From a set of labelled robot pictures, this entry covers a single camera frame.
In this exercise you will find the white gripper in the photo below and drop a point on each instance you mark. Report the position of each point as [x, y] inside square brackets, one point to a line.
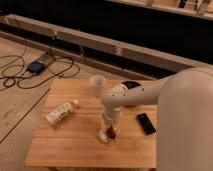
[110, 117]

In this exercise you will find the dark red pepper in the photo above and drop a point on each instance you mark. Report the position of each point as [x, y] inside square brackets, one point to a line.
[111, 132]

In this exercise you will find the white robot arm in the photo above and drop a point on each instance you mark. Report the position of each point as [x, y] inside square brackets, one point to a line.
[184, 117]

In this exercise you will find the white sponge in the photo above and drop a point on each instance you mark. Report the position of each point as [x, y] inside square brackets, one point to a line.
[102, 136]

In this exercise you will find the black smartphone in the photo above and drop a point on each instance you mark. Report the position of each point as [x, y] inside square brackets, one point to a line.
[146, 123]

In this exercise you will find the wooden table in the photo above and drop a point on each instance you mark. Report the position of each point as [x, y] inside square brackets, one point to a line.
[73, 142]

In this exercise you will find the dark bowl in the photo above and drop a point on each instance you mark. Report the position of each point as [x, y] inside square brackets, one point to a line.
[131, 84]

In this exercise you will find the translucent plastic cup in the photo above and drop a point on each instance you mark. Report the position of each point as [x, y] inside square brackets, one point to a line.
[97, 82]

